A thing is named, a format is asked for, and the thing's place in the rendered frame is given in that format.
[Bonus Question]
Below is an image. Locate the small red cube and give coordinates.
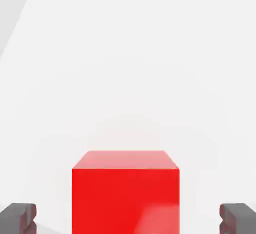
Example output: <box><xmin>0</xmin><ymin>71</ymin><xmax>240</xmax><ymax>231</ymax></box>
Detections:
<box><xmin>71</xmin><ymin>150</ymin><xmax>180</xmax><ymax>234</ymax></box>

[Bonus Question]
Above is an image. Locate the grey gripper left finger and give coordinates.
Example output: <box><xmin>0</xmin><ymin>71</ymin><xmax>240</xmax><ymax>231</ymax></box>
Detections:
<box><xmin>0</xmin><ymin>203</ymin><xmax>38</xmax><ymax>234</ymax></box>

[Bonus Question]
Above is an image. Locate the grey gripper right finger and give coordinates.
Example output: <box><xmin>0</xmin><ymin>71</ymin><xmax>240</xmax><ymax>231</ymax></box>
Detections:
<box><xmin>219</xmin><ymin>202</ymin><xmax>256</xmax><ymax>234</ymax></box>

